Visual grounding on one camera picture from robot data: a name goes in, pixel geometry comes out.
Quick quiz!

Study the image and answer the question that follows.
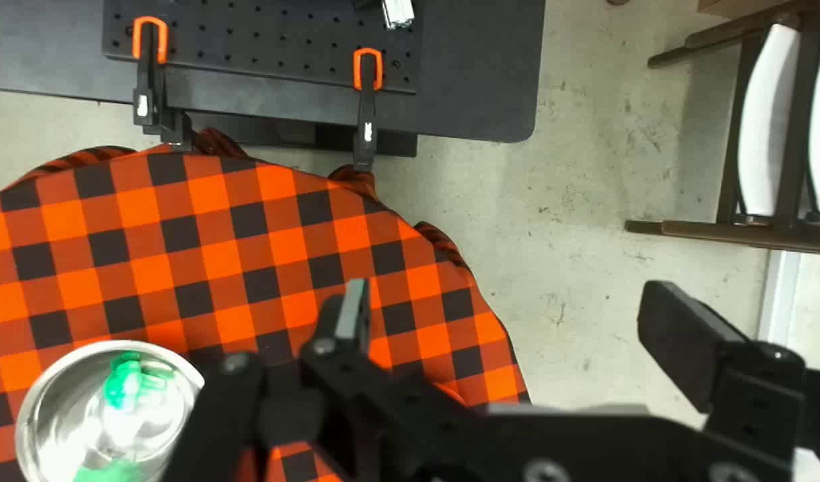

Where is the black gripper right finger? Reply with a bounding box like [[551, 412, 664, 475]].
[[638, 282, 752, 412]]

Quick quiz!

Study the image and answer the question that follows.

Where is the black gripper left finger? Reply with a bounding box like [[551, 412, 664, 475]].
[[306, 279, 370, 357]]

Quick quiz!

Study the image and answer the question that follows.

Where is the green toy object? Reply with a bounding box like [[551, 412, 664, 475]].
[[73, 350, 176, 482]]

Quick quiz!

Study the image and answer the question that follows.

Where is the silver metal basin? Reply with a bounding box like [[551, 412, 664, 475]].
[[13, 339, 203, 482]]

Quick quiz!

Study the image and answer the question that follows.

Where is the dark wooden chair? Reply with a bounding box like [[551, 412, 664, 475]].
[[624, 0, 820, 255]]

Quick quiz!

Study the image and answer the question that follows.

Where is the orange black clamp right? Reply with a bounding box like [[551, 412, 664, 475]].
[[352, 45, 386, 171]]

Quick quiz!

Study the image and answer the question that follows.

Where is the orange black clamp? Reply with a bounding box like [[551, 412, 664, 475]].
[[131, 17, 194, 151], [352, 45, 386, 171]]

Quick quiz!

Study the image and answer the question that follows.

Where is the black perforated mounting board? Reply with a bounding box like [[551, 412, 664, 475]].
[[101, 0, 421, 94]]

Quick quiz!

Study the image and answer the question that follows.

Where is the orange black clamp left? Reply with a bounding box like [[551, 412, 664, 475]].
[[131, 17, 194, 151]]

